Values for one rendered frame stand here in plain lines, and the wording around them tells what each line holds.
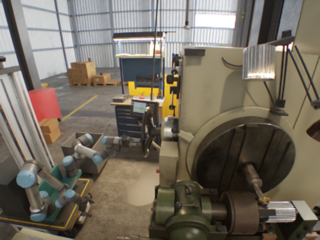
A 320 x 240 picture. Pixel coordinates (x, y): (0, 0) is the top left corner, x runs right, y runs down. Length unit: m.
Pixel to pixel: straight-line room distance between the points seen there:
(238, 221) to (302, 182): 0.81
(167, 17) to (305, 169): 13.63
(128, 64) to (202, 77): 2.39
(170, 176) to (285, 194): 0.91
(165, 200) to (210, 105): 0.51
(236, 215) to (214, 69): 0.65
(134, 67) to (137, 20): 11.57
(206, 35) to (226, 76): 13.48
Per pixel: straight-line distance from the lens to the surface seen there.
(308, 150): 1.29
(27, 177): 1.40
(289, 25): 1.27
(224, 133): 0.81
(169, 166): 0.93
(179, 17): 14.19
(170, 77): 1.06
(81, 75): 8.73
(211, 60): 0.79
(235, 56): 0.82
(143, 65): 3.00
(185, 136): 0.87
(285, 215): 0.94
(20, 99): 1.74
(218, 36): 14.48
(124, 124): 2.90
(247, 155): 0.92
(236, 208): 0.78
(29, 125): 1.82
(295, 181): 1.43
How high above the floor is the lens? 1.89
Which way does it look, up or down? 26 degrees down
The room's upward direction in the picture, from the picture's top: straight up
